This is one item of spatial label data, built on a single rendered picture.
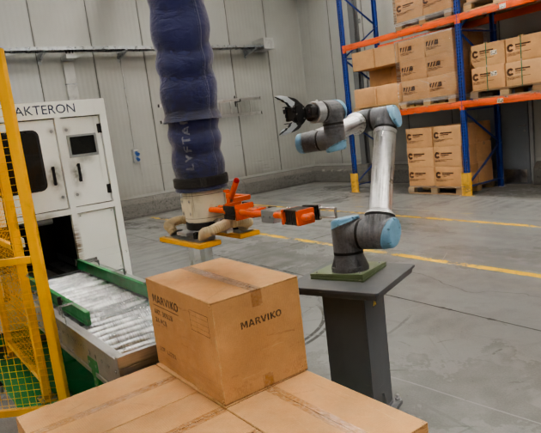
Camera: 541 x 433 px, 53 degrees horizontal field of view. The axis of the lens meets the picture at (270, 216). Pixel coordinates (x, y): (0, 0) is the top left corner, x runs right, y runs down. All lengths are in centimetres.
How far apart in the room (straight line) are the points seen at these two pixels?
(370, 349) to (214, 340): 102
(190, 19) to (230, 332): 118
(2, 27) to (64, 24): 115
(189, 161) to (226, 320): 64
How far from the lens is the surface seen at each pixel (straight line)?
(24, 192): 314
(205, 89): 216
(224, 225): 210
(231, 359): 208
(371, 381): 285
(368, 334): 277
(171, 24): 218
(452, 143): 1006
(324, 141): 235
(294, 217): 175
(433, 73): 1016
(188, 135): 216
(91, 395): 246
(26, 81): 1156
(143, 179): 1211
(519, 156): 1085
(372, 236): 263
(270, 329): 215
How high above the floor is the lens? 153
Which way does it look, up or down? 9 degrees down
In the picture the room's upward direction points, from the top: 7 degrees counter-clockwise
